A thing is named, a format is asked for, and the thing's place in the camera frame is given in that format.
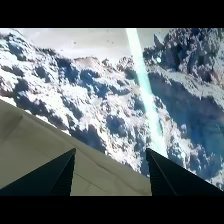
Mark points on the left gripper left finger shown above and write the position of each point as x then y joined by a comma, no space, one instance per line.
53,178

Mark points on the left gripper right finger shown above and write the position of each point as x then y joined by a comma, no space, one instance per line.
173,180

